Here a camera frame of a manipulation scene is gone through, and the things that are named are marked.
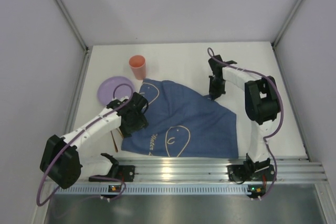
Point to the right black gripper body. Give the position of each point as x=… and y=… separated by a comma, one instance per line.
x=216, y=87

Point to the blue embroidered cloth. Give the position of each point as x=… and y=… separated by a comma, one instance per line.
x=183, y=123

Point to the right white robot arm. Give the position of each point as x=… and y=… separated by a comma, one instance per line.
x=263, y=106

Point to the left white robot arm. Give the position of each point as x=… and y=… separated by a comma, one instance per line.
x=64, y=163

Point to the purple plastic plate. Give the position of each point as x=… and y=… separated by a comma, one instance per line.
x=114, y=87

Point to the orange plastic cup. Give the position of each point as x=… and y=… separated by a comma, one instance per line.
x=137, y=64

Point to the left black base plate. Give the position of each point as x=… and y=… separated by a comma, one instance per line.
x=125, y=173

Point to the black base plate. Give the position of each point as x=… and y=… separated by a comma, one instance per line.
x=125, y=173
x=239, y=174

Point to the aluminium mounting rail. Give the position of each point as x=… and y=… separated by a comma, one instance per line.
x=210, y=170

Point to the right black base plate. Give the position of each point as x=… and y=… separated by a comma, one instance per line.
x=239, y=174

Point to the slotted cable duct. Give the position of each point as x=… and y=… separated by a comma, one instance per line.
x=162, y=189

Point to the left aluminium corner post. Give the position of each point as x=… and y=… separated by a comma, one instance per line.
x=69, y=20

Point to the aluminium corner post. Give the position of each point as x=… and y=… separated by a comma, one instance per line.
x=285, y=25
x=69, y=20

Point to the right aluminium corner post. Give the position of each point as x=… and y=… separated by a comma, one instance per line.
x=285, y=25

